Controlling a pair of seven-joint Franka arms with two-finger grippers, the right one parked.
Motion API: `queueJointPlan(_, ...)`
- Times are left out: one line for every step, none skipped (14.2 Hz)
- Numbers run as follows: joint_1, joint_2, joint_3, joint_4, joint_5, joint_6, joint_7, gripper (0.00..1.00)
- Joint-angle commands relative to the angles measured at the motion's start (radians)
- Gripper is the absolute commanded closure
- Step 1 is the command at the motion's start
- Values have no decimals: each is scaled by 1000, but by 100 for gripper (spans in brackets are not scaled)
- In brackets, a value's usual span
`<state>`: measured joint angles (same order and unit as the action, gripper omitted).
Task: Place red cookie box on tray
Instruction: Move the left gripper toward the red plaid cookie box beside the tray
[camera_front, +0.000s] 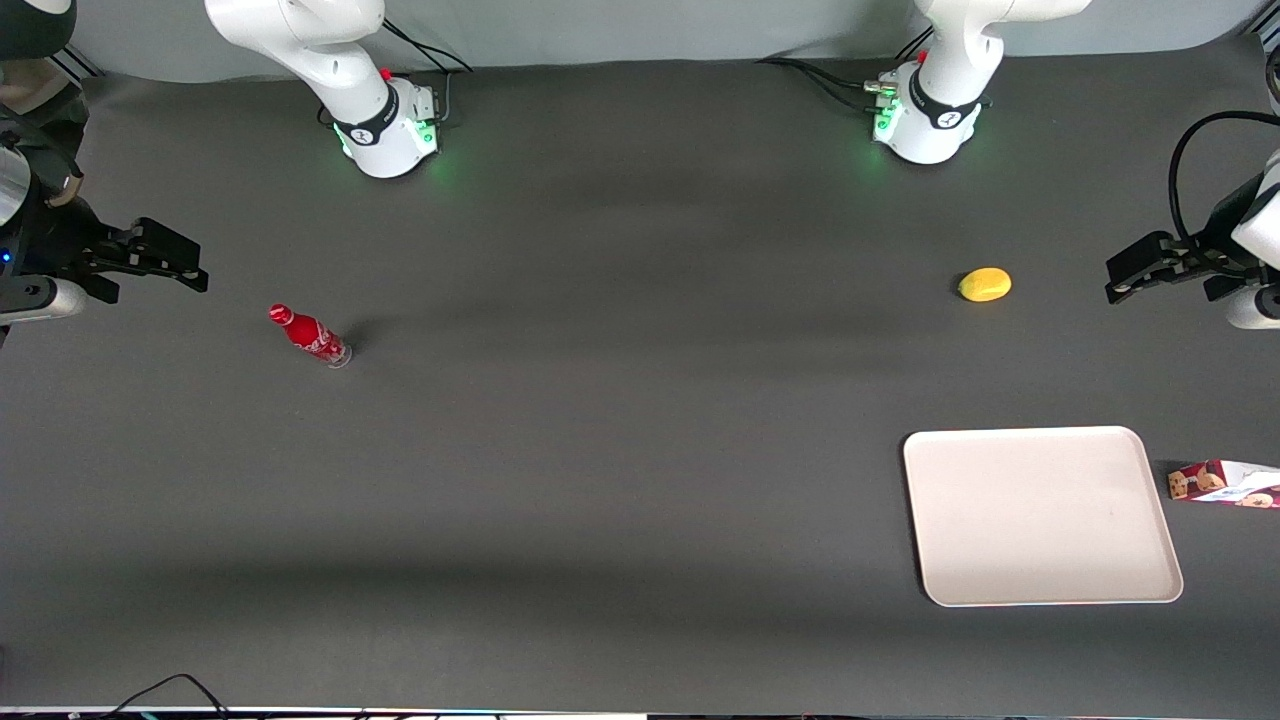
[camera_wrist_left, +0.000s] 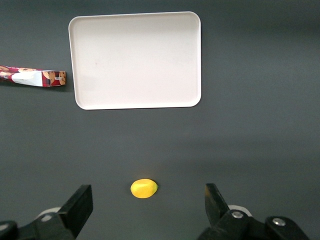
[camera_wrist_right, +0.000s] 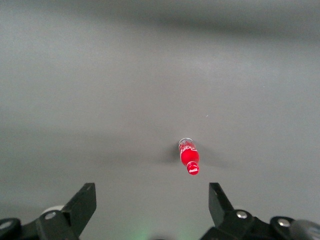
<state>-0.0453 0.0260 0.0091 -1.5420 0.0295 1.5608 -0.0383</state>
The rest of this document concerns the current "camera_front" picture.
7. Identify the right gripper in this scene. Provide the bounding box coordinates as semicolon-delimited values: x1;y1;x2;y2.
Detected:
0;195;210;303

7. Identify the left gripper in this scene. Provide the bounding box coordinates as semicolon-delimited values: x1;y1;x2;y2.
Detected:
1105;150;1280;305

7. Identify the red cookie box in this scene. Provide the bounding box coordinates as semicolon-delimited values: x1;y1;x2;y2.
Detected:
1167;459;1280;510

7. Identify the white plastic tray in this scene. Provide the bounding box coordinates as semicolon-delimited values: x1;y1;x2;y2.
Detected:
903;426;1185;608

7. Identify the red cola bottle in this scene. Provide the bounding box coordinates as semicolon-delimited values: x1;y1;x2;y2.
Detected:
268;304;353;369

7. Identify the yellow lemon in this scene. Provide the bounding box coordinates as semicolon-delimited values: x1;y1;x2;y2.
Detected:
958;267;1013;303

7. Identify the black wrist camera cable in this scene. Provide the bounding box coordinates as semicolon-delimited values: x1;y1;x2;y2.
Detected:
1169;110;1280;263

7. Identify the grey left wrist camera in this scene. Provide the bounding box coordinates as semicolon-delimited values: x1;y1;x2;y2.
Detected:
1227;285;1280;331

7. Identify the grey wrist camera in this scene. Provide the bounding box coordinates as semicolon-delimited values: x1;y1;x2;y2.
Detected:
0;278;89;324
1227;285;1280;331

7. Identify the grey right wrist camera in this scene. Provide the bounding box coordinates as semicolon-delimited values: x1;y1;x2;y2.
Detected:
0;278;89;324

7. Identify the black arm base cable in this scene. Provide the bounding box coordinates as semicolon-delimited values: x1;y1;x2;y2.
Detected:
318;18;473;129
755;25;936;116

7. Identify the thin black cable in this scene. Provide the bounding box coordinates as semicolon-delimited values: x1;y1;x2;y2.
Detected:
98;673;233;720

